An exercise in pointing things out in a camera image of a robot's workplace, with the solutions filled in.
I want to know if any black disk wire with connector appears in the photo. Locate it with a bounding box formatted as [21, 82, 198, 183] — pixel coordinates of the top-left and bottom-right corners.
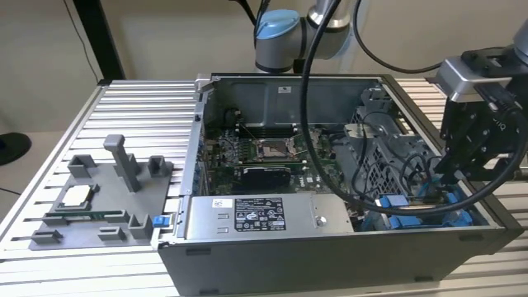
[423, 184, 447, 207]

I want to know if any hard disk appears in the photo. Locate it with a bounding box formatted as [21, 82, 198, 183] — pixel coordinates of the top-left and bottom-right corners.
[378, 191, 462, 216]
[387, 212, 474, 231]

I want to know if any metal disk bay cage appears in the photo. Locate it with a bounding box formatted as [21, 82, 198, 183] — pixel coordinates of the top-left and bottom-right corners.
[342, 88, 447, 200]

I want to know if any black RAM slot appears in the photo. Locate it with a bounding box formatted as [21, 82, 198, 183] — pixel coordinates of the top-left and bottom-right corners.
[238, 123, 301, 131]
[239, 154, 301, 160]
[239, 158, 301, 165]

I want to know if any green motherboard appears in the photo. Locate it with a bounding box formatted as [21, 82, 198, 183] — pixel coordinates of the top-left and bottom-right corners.
[205, 123, 345, 196]

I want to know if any CPU socket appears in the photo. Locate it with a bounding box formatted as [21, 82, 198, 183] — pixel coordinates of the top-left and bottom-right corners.
[255, 137, 301, 157]

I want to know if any black graphics card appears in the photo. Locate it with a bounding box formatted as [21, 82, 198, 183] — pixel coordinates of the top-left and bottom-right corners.
[242, 165, 294, 188]

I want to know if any silver power supply unit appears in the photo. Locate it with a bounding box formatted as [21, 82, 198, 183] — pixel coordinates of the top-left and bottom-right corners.
[177, 192, 357, 243]

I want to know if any dark grey PC case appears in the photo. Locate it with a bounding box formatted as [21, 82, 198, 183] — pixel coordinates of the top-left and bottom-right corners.
[158, 72, 526, 297]

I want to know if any grey parts rack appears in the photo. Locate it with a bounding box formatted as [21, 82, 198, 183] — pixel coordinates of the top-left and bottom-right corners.
[29, 134, 177, 251]

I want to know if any green RAM stick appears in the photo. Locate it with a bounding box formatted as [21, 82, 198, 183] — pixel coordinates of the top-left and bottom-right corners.
[47, 210, 126, 222]

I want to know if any silver CPU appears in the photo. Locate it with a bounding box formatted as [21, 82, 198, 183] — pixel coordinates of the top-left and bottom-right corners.
[59, 185, 95, 207]

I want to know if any black round base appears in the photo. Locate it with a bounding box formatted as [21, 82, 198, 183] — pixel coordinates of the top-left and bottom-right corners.
[0, 132, 34, 166]

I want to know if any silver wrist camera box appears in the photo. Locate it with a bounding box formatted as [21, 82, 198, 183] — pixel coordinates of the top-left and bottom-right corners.
[437, 57, 515, 103]

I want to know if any thin blue disk wire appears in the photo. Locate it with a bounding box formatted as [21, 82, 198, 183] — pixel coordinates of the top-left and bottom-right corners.
[415, 173, 439, 202]

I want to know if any black wire bundle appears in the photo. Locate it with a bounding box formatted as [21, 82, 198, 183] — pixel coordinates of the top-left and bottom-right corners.
[359, 110, 447, 199]

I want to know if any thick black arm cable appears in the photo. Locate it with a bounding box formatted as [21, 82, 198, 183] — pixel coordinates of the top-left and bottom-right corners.
[298, 0, 526, 217]

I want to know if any black cable bundle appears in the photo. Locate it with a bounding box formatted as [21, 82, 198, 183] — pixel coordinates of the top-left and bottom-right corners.
[233, 0, 273, 26]

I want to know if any black vertical post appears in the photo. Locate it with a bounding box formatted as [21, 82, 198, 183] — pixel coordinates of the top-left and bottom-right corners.
[73, 0, 127, 82]

